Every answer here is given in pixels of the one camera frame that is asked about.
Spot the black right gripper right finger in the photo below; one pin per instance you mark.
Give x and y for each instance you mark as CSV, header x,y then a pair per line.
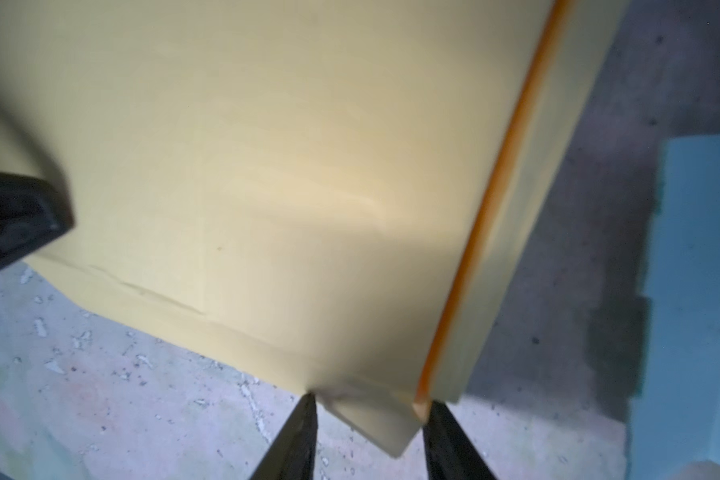
x,y
449,453

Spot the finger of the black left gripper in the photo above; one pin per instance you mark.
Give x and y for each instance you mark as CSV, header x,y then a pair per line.
x,y
32,214

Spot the light blue paper box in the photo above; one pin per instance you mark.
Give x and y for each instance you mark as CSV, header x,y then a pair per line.
x,y
674,417

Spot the yellow paper box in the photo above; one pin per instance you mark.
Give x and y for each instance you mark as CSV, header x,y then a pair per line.
x,y
332,196

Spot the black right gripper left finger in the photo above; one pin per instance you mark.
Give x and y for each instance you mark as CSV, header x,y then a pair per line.
x,y
291,456

